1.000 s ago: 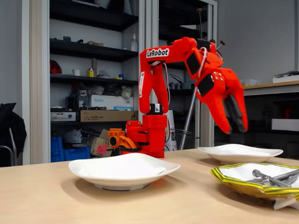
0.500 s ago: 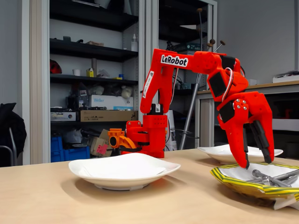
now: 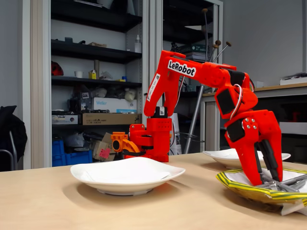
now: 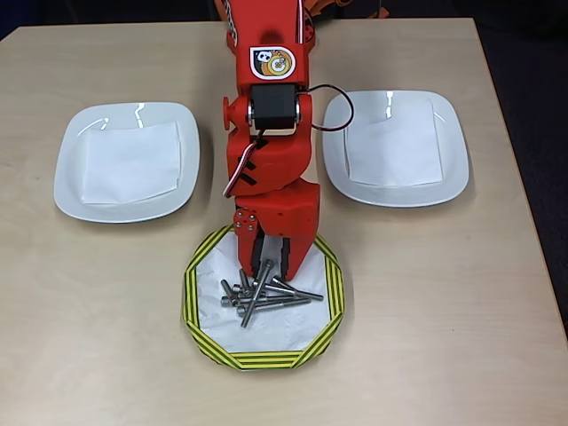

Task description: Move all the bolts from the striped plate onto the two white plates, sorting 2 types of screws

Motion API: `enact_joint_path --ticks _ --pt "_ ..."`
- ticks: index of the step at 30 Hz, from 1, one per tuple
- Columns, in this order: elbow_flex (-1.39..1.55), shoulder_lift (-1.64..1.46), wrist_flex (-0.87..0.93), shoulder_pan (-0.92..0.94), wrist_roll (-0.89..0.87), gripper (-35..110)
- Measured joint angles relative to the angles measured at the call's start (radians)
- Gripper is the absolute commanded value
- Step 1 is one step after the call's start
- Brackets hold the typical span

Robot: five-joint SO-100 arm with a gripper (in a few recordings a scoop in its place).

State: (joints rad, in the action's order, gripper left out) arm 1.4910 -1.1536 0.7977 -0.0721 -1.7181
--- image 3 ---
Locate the white Weller box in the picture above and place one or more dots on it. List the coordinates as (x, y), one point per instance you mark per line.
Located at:
(115, 104)

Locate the wooden block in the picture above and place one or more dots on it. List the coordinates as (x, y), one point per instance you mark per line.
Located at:
(97, 44)

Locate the crumpled white paper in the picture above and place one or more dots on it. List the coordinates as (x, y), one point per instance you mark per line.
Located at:
(106, 76)

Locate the brown cardboard tube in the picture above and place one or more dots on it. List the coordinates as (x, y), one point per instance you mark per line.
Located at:
(96, 65)

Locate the small blue object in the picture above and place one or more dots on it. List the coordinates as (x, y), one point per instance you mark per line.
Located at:
(124, 78)

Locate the green flat box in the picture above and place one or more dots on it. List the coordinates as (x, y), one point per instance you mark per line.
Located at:
(196, 48)

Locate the white printed box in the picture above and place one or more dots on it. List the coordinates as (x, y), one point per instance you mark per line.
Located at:
(64, 119)

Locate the grey sideboard with wooden top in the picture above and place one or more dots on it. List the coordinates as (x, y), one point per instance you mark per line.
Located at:
(292, 92)

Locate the white square ceramic plate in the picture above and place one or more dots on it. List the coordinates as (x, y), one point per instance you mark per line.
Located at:
(96, 185)
(223, 158)

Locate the cardboard box with pink sticker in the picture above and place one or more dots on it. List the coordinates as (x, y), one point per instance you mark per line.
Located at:
(98, 146)

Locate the small yellow box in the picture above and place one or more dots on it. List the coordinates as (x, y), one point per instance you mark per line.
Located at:
(92, 75)

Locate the low blue plastic crate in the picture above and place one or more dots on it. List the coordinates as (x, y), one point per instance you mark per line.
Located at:
(79, 158)

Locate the white cup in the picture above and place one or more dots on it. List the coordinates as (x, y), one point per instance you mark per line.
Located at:
(78, 74)

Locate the small white box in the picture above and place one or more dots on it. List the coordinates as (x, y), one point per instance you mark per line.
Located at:
(260, 84)

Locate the black flexible tripod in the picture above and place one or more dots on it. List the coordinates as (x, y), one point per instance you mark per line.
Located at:
(175, 46)

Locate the dark grey small box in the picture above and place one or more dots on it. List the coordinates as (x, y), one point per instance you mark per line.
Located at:
(68, 40)

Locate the orange table clamp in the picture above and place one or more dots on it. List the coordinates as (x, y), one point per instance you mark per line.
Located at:
(119, 137)

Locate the red robot arm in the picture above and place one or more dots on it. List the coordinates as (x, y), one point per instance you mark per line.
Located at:
(158, 79)

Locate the grey metal shelving cabinet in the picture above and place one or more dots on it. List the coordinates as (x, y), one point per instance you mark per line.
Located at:
(218, 24)
(38, 95)

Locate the white plastic bottle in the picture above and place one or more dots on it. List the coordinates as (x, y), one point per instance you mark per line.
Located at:
(138, 46)

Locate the grey metal chair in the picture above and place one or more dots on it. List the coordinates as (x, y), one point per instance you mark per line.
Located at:
(13, 143)

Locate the long brown cardboard box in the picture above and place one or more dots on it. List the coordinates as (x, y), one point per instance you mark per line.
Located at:
(108, 119)

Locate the stack of papers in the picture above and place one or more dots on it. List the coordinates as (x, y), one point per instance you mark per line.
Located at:
(199, 57)

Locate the tall blue plastic crate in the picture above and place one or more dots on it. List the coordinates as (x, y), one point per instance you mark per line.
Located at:
(58, 148)

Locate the metal coat stand wooden knobs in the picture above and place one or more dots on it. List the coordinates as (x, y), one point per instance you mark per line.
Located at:
(192, 127)

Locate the white cardboard box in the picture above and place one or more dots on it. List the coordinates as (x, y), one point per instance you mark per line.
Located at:
(295, 128)

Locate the black jacket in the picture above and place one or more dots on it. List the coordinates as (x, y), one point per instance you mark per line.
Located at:
(12, 129)

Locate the white stuffed bag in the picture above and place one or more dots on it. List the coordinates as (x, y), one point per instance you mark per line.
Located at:
(130, 94)

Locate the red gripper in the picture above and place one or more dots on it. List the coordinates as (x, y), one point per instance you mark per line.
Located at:
(241, 141)

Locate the yellow green striped paper plate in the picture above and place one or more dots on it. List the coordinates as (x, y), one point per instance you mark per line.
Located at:
(239, 188)

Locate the red black helmet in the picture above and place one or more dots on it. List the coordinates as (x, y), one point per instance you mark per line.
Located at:
(56, 69)

